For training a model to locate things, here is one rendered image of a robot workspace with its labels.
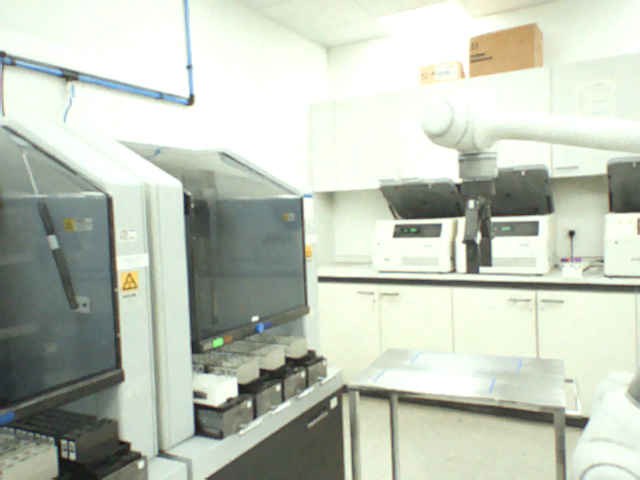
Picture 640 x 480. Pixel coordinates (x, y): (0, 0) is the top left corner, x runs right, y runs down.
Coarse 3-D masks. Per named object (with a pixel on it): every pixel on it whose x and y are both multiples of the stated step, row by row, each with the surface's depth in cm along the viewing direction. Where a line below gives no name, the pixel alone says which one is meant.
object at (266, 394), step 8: (264, 384) 170; (272, 384) 172; (280, 384) 175; (240, 392) 167; (248, 392) 166; (256, 392) 165; (264, 392) 167; (272, 392) 171; (280, 392) 175; (256, 400) 163; (264, 400) 167; (272, 400) 171; (280, 400) 175; (256, 408) 164; (264, 408) 167; (272, 408) 168; (280, 408) 167; (272, 416) 163
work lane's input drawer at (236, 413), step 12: (240, 396) 160; (204, 408) 154; (216, 408) 152; (228, 408) 153; (240, 408) 157; (252, 408) 162; (204, 420) 153; (216, 420) 151; (228, 420) 152; (240, 420) 157; (252, 420) 162; (228, 432) 152; (240, 432) 150
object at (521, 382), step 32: (384, 352) 201; (416, 352) 199; (448, 352) 198; (352, 384) 166; (384, 384) 165; (416, 384) 164; (448, 384) 163; (480, 384) 162; (512, 384) 161; (544, 384) 160; (576, 384) 171; (352, 416) 167; (576, 416) 148; (352, 448) 167
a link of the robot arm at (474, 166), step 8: (464, 160) 127; (472, 160) 126; (480, 160) 125; (488, 160) 126; (496, 160) 127; (464, 168) 127; (472, 168) 126; (480, 168) 126; (488, 168) 126; (496, 168) 129; (464, 176) 128; (472, 176) 126; (480, 176) 126; (488, 176) 126; (496, 176) 128
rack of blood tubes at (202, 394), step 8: (192, 376) 167; (200, 376) 165; (208, 376) 165; (216, 376) 165; (192, 384) 159; (200, 384) 158; (208, 384) 157; (216, 384) 157; (224, 384) 156; (232, 384) 159; (200, 392) 168; (208, 392) 154; (216, 392) 153; (224, 392) 156; (232, 392) 159; (200, 400) 156; (208, 400) 154; (216, 400) 153; (224, 400) 156
